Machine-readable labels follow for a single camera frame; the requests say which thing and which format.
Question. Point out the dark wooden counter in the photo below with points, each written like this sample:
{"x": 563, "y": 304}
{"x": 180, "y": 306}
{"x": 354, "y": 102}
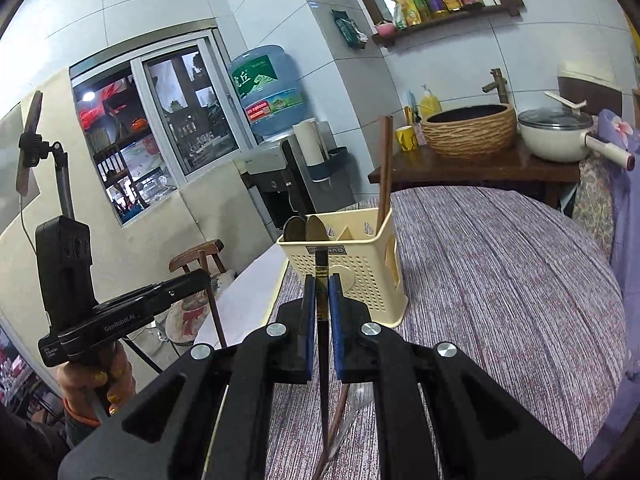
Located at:
{"x": 475, "y": 170}

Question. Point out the yellow soap pump bottle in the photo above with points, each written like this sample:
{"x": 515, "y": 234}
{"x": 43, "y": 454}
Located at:
{"x": 429, "y": 104}

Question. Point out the aluminium sliding window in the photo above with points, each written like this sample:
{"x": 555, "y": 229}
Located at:
{"x": 200, "y": 110}

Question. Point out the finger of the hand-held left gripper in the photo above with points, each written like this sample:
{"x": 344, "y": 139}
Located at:
{"x": 170, "y": 290}

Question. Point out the black chopstick with gold band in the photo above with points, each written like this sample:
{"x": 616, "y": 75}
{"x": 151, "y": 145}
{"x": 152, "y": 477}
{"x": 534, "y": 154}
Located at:
{"x": 322, "y": 285}

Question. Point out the phone stand with boom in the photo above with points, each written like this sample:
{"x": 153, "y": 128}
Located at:
{"x": 64, "y": 185}

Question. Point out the brass faucet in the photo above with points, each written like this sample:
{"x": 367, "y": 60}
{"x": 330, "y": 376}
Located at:
{"x": 496, "y": 85}

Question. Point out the round table with cloth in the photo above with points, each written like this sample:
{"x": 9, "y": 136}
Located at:
{"x": 500, "y": 285}

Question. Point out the yellow mug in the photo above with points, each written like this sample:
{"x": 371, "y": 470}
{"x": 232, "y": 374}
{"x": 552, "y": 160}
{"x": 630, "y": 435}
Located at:
{"x": 407, "y": 138}

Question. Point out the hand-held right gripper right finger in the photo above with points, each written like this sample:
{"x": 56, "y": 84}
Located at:
{"x": 336, "y": 330}

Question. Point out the paisley patterned cloth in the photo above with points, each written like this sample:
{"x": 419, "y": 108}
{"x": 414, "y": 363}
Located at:
{"x": 595, "y": 200}

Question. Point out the teal wall-mounted holder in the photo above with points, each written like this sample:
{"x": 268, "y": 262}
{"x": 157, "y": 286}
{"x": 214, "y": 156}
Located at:
{"x": 330, "y": 162}

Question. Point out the cream perforated utensil holder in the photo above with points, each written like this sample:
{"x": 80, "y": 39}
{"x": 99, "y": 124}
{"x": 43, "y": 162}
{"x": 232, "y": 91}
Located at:
{"x": 370, "y": 280}

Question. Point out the wooden chair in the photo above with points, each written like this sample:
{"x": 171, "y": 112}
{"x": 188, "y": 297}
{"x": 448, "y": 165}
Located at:
{"x": 195, "y": 260}

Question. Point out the pink bowl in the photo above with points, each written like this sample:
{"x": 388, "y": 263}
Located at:
{"x": 385, "y": 29}

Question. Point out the white rice spoon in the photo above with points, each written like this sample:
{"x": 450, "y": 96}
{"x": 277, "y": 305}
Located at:
{"x": 565, "y": 100}

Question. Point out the green hanging packet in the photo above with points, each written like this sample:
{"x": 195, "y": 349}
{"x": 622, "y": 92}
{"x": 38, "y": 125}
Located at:
{"x": 348, "y": 29}

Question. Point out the grey water dispenser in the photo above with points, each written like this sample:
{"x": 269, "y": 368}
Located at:
{"x": 280, "y": 180}

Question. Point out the yellow seasoning bag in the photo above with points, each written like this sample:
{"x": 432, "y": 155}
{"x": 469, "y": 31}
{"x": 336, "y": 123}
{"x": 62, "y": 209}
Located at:
{"x": 409, "y": 10}

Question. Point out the person's left hand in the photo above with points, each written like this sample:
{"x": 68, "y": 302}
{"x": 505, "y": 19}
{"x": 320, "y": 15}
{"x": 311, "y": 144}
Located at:
{"x": 115, "y": 377}

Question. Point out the blue water jug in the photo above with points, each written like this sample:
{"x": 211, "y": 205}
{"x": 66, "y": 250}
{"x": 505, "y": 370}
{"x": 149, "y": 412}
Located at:
{"x": 267, "y": 90}

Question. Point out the all-metal spoon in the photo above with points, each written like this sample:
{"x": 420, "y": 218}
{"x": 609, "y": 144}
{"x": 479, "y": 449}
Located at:
{"x": 316, "y": 229}

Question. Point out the person's left forearm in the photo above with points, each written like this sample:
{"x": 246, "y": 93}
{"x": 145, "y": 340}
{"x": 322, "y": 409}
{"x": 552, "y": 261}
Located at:
{"x": 30, "y": 445}

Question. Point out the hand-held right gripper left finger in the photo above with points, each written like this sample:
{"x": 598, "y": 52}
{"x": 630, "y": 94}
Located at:
{"x": 310, "y": 330}

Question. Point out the brown and white rice cooker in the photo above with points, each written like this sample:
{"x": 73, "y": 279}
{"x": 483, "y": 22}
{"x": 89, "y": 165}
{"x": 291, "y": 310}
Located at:
{"x": 590, "y": 85}

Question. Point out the phone on stand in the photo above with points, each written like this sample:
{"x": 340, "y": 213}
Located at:
{"x": 27, "y": 160}

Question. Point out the purple floral cloth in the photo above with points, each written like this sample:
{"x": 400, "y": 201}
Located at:
{"x": 625, "y": 260}

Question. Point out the wooden framed wall shelf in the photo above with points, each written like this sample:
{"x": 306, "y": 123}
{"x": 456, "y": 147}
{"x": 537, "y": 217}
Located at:
{"x": 450, "y": 19}

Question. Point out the woven basket wash basin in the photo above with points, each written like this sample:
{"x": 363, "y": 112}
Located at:
{"x": 470, "y": 132}

